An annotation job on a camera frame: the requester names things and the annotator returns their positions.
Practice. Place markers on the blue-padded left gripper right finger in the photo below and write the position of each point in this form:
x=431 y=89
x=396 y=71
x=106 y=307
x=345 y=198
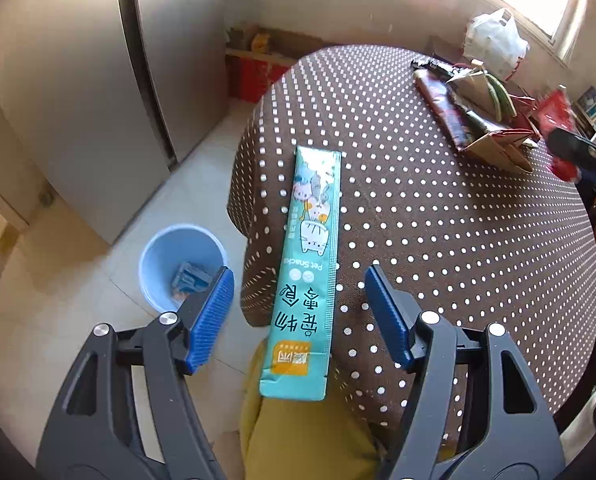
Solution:
x=475 y=410

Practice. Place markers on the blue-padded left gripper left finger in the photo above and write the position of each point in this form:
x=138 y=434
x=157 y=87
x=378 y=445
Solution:
x=124 y=410

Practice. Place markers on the cardboard snack package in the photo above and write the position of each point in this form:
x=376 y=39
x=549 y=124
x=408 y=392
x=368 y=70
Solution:
x=487 y=125

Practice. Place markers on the dark red snack wrapper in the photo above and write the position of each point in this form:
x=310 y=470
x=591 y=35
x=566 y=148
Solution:
x=452 y=121

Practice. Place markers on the teal pet snack wrapper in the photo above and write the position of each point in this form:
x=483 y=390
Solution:
x=296 y=362

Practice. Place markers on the blue plastic trash bin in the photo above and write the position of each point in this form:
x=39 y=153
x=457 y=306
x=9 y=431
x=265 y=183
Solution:
x=166 y=251

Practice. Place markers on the brown polka dot tablecloth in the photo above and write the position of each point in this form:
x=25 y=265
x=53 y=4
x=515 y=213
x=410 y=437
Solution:
x=466 y=239

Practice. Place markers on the yellow trouser leg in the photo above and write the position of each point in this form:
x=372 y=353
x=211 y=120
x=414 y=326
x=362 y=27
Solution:
x=281 y=439

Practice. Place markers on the white plastic bag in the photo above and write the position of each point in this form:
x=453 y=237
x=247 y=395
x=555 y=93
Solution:
x=494 y=40

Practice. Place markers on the silver double-door refrigerator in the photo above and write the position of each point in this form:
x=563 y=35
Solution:
x=107 y=96

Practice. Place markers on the red cardboard box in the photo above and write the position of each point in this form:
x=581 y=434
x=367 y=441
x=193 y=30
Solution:
x=250 y=76

